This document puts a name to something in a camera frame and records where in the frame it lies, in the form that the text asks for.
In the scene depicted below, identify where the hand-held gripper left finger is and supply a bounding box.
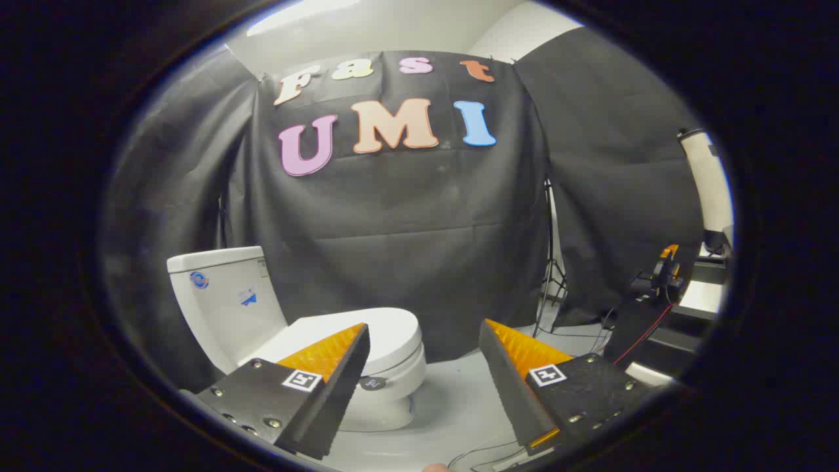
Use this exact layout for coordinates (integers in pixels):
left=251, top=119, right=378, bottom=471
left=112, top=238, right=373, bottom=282
left=195, top=321, right=372, bottom=461

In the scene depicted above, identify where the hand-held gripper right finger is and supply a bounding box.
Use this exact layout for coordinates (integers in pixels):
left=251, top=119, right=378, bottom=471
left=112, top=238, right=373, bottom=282
left=478, top=318, right=661, bottom=458

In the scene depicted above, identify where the white toilet lid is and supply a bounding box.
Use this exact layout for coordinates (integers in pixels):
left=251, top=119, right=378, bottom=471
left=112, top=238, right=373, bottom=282
left=239, top=307, right=421, bottom=378

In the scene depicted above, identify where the white toilet seat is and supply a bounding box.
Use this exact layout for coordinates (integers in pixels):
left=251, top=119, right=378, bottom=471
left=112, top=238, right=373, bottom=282
left=357, top=344, right=428, bottom=394

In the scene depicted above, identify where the white ceramic toilet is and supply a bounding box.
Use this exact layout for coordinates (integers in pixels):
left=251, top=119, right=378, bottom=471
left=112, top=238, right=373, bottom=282
left=166, top=246, right=428, bottom=433

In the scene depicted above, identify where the white toilet tank cover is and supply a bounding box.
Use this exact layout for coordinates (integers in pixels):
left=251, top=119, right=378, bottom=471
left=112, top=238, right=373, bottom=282
left=166, top=246, right=265, bottom=275

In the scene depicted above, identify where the black tripod stand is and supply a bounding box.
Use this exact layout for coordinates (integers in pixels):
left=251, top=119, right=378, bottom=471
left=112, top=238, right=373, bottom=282
left=532, top=177, right=570, bottom=338

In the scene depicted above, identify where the black backdrop cloth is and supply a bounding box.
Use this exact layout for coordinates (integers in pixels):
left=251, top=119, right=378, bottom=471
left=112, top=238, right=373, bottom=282
left=98, top=26, right=705, bottom=394

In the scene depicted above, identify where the orange and black gripper device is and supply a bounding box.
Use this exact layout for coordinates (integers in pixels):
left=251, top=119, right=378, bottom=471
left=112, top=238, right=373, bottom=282
left=629, top=244, right=686, bottom=305

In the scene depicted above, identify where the white cylinder roll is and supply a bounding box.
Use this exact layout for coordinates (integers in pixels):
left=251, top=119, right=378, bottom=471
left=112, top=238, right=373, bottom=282
left=677, top=128, right=733, bottom=237

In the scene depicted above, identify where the red cable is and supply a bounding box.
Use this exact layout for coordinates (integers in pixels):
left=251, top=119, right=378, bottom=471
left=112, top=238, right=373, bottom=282
left=613, top=303, right=674, bottom=366

